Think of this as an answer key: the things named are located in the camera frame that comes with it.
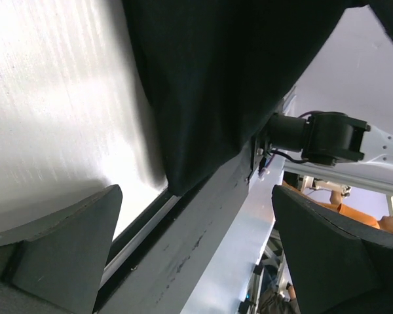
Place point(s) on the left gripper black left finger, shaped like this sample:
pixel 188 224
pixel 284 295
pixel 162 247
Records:
pixel 55 264

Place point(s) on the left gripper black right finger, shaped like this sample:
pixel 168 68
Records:
pixel 337 265

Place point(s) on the black t shirt with flower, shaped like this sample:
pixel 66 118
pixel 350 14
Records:
pixel 213 71

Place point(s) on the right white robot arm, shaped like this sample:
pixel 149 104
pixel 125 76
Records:
pixel 328 139

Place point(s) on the person in orange shirt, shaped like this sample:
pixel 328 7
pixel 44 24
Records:
pixel 336 205

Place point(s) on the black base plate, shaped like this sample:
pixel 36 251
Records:
pixel 160 275

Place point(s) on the aluminium rail frame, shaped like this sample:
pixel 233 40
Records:
pixel 132 236

